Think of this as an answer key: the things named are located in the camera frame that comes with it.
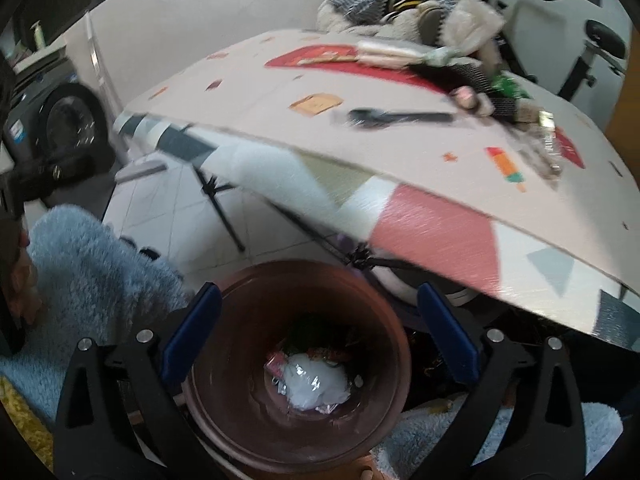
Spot person's left hand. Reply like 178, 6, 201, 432
1, 218, 42, 356

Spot light blue fluffy sleeve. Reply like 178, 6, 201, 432
1, 205, 189, 427

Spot clear plastic wrapper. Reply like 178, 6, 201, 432
514, 110, 563, 188

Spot black exercise bike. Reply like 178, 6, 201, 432
484, 0, 631, 102

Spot green frog toy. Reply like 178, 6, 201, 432
266, 353, 350, 414

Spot washing machine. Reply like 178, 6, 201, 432
2, 46, 120, 218

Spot white plastic bag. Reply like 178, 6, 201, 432
439, 0, 506, 55

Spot white tissue pack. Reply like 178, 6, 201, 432
356, 41, 458, 70

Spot white fluffy clothes pile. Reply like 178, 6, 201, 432
316, 0, 501, 61

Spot green gold snack wrapper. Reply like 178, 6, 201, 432
491, 72, 530, 100

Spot wooden chopsticks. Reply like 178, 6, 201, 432
296, 54, 359, 66

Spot black plastic fork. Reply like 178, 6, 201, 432
347, 108, 456, 129

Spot brown round trash bin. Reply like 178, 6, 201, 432
183, 260, 410, 474

